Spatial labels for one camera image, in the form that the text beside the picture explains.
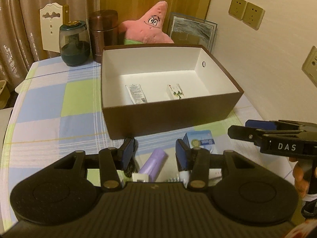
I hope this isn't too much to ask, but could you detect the black cable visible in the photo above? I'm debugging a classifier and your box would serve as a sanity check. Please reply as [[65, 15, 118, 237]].
[[123, 137, 138, 179]]

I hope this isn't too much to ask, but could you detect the brown cap spray bottle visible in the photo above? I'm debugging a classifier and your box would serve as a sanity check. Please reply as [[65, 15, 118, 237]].
[[179, 170, 190, 188]]

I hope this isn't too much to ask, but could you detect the blue white medicine box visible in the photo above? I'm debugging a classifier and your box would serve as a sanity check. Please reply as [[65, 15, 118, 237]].
[[183, 130, 215, 153]]

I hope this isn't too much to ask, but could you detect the purple lotion tube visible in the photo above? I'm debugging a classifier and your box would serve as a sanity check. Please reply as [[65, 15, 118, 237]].
[[132, 148, 168, 182]]

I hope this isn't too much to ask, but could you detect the long white green box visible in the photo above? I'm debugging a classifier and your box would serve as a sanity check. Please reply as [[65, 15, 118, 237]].
[[167, 83, 185, 100]]

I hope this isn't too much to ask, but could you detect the blue cream tube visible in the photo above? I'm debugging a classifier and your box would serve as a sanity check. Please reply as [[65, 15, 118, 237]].
[[126, 84, 147, 104]]

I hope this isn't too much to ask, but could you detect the person's right hand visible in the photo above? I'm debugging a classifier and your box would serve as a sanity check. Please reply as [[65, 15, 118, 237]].
[[289, 157, 309, 198]]

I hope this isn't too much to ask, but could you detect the checkered tablecloth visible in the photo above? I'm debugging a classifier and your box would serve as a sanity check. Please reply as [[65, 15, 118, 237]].
[[1, 57, 294, 231]]

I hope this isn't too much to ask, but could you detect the brown cardboard storage box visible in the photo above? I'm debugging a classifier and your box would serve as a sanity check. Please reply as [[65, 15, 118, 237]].
[[101, 44, 243, 139]]

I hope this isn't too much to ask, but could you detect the framed sand art picture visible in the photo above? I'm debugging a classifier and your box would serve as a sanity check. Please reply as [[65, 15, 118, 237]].
[[167, 12, 218, 53]]

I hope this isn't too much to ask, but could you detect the dark green glass jar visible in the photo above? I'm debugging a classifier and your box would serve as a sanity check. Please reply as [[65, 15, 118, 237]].
[[59, 20, 90, 67]]

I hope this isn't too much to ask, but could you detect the wicker basket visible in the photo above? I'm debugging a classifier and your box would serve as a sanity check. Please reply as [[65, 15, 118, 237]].
[[0, 80, 10, 109]]

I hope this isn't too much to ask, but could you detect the pink starfish plush toy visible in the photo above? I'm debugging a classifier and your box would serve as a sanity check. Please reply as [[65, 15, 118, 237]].
[[118, 1, 174, 45]]

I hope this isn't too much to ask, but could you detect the brown metal canister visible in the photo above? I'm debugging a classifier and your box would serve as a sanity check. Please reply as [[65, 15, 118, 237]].
[[88, 10, 118, 63]]

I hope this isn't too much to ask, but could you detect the patterned brown curtain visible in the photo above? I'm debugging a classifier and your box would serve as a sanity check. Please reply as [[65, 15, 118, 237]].
[[0, 0, 100, 91]]

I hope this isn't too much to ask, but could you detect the beige double wall socket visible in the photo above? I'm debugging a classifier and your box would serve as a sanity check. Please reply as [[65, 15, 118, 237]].
[[228, 0, 265, 30]]

